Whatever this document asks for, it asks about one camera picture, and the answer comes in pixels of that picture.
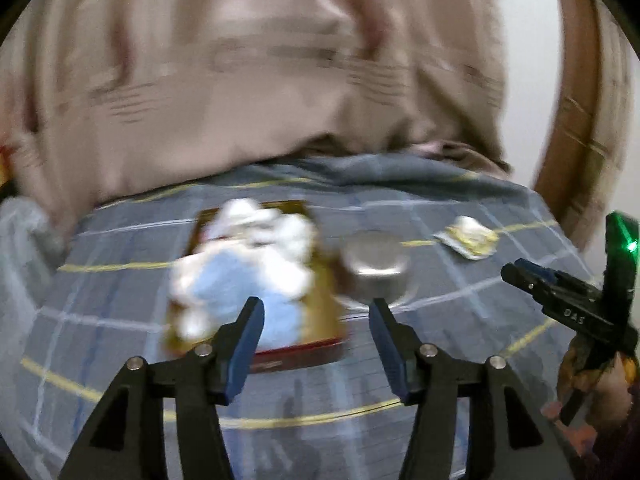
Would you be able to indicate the beige printed duvet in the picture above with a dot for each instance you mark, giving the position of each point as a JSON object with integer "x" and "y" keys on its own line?
{"x": 225, "y": 85}

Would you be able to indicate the white plastic bag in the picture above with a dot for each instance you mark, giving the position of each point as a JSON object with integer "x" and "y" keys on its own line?
{"x": 25, "y": 235}

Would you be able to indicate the cream yellow sock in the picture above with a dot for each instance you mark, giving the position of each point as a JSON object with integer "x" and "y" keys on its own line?
{"x": 467, "y": 237}

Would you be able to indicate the pink cloth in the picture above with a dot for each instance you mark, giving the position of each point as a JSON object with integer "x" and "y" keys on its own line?
{"x": 427, "y": 148}

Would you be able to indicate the light blue sock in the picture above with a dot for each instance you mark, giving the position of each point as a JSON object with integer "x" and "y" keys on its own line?
{"x": 235, "y": 280}

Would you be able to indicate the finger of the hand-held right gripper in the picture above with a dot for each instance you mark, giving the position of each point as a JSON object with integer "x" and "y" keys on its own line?
{"x": 522, "y": 285}
{"x": 540, "y": 269}

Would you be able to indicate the gold metal tray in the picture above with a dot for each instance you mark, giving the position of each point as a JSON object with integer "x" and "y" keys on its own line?
{"x": 325, "y": 320}

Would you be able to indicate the metal bowl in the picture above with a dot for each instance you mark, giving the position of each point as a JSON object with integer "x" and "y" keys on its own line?
{"x": 375, "y": 260}

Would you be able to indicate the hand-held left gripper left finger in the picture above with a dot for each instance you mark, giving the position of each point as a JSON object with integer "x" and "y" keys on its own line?
{"x": 245, "y": 345}

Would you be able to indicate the white balled sock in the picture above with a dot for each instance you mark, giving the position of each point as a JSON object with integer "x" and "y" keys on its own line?
{"x": 187, "y": 305}
{"x": 295, "y": 250}

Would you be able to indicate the grey plaid bed sheet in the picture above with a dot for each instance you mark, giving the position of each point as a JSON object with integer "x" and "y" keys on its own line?
{"x": 125, "y": 360}

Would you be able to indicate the person's right hand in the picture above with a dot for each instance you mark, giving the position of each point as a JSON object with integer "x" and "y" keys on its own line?
{"x": 612, "y": 385}

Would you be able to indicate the wooden furniture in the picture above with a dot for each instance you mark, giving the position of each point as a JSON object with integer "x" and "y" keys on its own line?
{"x": 580, "y": 135}

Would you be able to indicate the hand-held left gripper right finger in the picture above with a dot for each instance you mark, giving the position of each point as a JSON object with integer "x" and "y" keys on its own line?
{"x": 395, "y": 355}

